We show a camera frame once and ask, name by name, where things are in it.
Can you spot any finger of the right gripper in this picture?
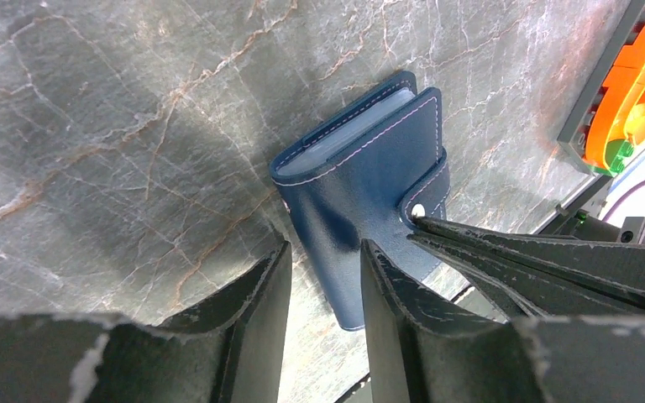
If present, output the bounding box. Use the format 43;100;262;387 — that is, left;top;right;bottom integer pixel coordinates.
408;217;645;317

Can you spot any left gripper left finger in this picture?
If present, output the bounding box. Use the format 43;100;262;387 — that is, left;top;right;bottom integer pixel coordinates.
0;242;292;402

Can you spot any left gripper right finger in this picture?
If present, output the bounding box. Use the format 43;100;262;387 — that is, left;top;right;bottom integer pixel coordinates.
360;239;645;402

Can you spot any blue card holder wallet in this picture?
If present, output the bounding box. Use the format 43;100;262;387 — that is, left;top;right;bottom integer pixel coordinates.
270;71;450;331

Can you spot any green toy block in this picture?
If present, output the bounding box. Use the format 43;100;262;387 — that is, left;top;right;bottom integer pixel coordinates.
605;139;635;176

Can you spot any orange plastic ring toy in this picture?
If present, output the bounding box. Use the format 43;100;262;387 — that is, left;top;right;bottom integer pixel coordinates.
582;12;645;176

